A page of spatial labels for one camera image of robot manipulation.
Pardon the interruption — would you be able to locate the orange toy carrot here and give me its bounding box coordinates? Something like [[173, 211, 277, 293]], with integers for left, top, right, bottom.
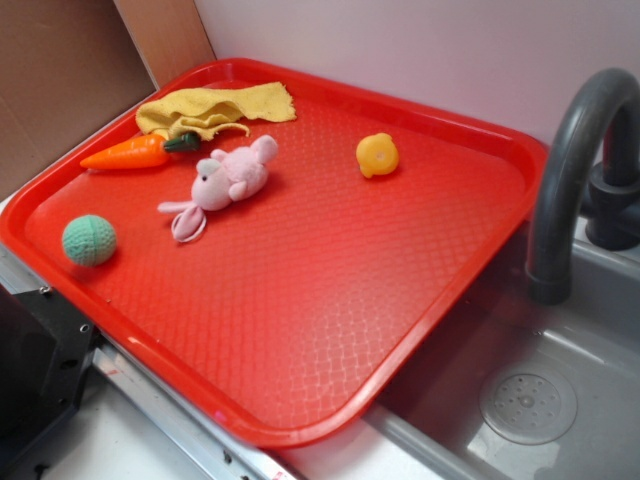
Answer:
[[80, 132, 201, 170]]

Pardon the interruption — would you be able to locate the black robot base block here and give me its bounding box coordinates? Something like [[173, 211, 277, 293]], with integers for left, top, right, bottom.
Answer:
[[1, 288, 97, 479]]

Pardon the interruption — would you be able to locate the red plastic tray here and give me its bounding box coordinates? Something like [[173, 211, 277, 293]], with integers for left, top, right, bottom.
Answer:
[[1, 59, 547, 448]]

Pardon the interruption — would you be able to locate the yellow rubber duck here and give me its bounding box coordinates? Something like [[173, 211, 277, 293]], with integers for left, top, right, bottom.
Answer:
[[356, 132, 399, 179]]

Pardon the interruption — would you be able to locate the pink plush bunny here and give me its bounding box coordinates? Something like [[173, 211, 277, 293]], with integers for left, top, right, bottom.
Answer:
[[157, 135, 279, 243]]

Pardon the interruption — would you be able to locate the yellow cloth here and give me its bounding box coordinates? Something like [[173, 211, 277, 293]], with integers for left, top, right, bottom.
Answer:
[[135, 82, 297, 141]]

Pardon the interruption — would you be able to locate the green knitted ball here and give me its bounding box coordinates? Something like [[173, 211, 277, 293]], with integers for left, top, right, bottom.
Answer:
[[62, 215, 117, 267]]

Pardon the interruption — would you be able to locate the grey sink basin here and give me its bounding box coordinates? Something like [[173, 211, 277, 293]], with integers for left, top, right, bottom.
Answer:
[[363, 214, 640, 480]]

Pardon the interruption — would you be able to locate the grey toy faucet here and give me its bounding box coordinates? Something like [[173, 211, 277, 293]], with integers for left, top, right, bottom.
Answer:
[[526, 68, 639, 305]]

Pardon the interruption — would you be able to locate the brown cardboard panel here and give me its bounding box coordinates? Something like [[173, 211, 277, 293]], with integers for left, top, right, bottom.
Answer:
[[1, 1, 215, 198]]

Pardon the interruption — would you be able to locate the metal rail strip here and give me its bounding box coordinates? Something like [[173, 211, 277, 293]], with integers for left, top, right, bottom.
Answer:
[[0, 247, 306, 480]]

